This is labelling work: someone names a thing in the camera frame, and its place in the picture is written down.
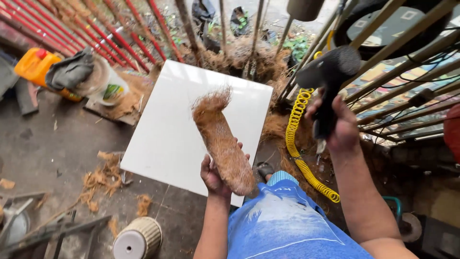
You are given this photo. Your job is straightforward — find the person's right hand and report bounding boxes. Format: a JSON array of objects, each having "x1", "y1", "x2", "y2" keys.
[{"x1": 305, "y1": 94, "x2": 361, "y2": 156}]

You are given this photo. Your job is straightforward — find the person's left hand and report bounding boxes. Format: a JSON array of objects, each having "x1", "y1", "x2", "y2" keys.
[{"x1": 201, "y1": 142, "x2": 251, "y2": 199}]

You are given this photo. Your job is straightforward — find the brown coconut fibre roll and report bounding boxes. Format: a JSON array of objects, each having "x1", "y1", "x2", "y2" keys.
[{"x1": 191, "y1": 86, "x2": 256, "y2": 196}]

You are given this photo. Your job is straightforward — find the black pneumatic staple gun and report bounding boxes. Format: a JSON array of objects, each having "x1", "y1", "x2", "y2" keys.
[{"x1": 295, "y1": 45, "x2": 362, "y2": 155}]

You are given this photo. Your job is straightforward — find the black sandal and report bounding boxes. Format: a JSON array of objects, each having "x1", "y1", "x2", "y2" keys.
[{"x1": 256, "y1": 162, "x2": 276, "y2": 182}]

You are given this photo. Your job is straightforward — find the colourful printed sheet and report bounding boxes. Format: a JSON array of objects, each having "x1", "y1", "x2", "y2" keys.
[{"x1": 341, "y1": 54, "x2": 460, "y2": 139}]

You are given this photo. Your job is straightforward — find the white square tile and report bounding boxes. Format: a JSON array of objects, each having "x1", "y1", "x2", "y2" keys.
[{"x1": 120, "y1": 59, "x2": 274, "y2": 208}]

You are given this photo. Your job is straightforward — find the small coconut fibre clump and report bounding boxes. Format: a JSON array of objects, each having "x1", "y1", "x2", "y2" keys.
[{"x1": 136, "y1": 194, "x2": 152, "y2": 217}]

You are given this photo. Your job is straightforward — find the person's blue shorts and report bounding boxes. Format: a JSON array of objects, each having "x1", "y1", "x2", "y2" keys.
[{"x1": 227, "y1": 171, "x2": 375, "y2": 259}]

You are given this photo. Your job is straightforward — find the tan metal grille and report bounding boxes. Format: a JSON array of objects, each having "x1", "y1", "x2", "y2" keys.
[{"x1": 277, "y1": 0, "x2": 460, "y2": 141}]

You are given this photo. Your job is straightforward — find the beige ribbed plant pot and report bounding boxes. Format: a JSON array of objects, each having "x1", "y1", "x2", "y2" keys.
[{"x1": 112, "y1": 217, "x2": 163, "y2": 259}]

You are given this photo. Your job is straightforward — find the black round container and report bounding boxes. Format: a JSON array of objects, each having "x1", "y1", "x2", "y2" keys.
[{"x1": 334, "y1": 0, "x2": 454, "y2": 61}]

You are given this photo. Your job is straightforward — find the loose coconut fibre scraps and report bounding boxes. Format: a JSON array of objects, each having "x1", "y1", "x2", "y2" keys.
[{"x1": 78, "y1": 150, "x2": 126, "y2": 213}]

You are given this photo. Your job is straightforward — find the red plastic object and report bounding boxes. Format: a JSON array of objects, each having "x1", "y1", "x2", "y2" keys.
[{"x1": 442, "y1": 104, "x2": 460, "y2": 163}]

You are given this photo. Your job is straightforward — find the grey round disc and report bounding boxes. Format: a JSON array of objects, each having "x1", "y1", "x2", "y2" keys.
[{"x1": 400, "y1": 212, "x2": 423, "y2": 244}]

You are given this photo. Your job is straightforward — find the heap of coconut fibre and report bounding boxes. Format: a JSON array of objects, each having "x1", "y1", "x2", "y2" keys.
[{"x1": 179, "y1": 35, "x2": 292, "y2": 88}]

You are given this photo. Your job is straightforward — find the grey cylinder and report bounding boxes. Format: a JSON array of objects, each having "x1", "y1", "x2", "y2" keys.
[{"x1": 286, "y1": 0, "x2": 326, "y2": 22}]

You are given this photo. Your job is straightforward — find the wooden board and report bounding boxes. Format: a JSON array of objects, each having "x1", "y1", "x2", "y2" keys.
[{"x1": 83, "y1": 71, "x2": 145, "y2": 126}]

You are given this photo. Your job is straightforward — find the white plastic bucket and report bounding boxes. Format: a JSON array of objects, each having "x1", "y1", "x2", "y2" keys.
[{"x1": 75, "y1": 56, "x2": 130, "y2": 107}]

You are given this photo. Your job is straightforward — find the black plastic bag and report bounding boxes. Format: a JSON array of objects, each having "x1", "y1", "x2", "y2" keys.
[
  {"x1": 191, "y1": 0, "x2": 217, "y2": 26},
  {"x1": 230, "y1": 6, "x2": 251, "y2": 37}
]

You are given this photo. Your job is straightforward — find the grey cloth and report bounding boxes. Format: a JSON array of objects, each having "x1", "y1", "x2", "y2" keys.
[{"x1": 45, "y1": 48, "x2": 95, "y2": 91}]

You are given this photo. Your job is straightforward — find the red metal railing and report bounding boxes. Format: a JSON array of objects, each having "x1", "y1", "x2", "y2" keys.
[{"x1": 0, "y1": 0, "x2": 186, "y2": 75}]

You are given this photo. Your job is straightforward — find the metal bowl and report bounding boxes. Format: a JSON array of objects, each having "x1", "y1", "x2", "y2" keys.
[{"x1": 0, "y1": 206, "x2": 31, "y2": 249}]

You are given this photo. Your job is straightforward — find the dark flat slab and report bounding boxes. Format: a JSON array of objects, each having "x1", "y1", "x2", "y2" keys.
[{"x1": 14, "y1": 77, "x2": 41, "y2": 116}]

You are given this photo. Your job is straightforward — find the orange plastic jerry can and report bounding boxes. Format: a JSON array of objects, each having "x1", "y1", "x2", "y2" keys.
[{"x1": 14, "y1": 47, "x2": 84, "y2": 103}]

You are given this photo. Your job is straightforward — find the yellow coiled air hose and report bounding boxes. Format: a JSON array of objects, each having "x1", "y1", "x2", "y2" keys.
[{"x1": 285, "y1": 30, "x2": 340, "y2": 203}]

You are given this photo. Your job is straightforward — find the teal metal handle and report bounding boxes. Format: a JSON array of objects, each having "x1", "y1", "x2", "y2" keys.
[{"x1": 381, "y1": 196, "x2": 403, "y2": 224}]

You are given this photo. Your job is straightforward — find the dark metal frame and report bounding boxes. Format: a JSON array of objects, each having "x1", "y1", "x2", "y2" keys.
[{"x1": 0, "y1": 210, "x2": 113, "y2": 259}]

